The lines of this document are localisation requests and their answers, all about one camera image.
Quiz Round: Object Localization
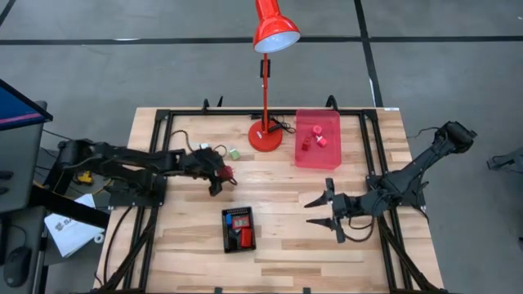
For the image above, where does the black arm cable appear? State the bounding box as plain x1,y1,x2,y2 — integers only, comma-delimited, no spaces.
169,129,228,158
342,216,375,243

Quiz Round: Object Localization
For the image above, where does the red desk lamp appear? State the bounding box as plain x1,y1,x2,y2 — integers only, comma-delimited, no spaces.
248,0,302,153

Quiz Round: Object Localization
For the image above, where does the black box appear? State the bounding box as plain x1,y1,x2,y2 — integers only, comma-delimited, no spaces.
42,163,78,196

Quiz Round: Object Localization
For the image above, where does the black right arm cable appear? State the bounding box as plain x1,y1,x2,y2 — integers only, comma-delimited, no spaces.
342,216,375,243

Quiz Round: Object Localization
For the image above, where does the black mesh basket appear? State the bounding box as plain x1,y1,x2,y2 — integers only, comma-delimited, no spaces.
221,206,257,254

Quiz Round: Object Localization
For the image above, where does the white printed paper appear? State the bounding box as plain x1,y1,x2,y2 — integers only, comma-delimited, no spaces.
43,194,106,258

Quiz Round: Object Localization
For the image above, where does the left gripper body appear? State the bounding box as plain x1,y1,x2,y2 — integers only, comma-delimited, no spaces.
181,146,224,197

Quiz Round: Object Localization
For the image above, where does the red translucent plastic tray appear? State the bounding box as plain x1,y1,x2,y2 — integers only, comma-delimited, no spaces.
294,109,342,171

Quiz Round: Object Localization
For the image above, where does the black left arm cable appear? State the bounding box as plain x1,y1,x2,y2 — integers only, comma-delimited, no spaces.
169,129,228,158

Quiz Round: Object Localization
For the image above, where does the red block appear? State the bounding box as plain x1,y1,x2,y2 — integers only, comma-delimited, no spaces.
239,227,253,249

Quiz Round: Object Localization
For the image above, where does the monitor with blue screen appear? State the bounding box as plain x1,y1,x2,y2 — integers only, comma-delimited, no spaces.
0,78,54,132

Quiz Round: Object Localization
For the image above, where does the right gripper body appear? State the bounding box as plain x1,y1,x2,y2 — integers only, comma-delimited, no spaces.
326,178,363,244

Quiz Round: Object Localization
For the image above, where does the black aluminium table frame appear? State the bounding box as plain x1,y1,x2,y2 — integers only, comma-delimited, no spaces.
93,106,450,294

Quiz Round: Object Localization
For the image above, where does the black lamp cable with switch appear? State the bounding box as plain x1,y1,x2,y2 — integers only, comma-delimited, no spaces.
251,114,297,135

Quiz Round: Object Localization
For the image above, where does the black bar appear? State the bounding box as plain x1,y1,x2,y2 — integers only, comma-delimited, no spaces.
30,184,111,229

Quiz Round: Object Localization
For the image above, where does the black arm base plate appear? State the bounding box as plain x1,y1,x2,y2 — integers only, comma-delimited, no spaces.
108,173,168,207
366,174,426,207

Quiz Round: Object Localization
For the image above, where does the black computer mouse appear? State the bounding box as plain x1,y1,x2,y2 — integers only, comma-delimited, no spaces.
3,246,32,288

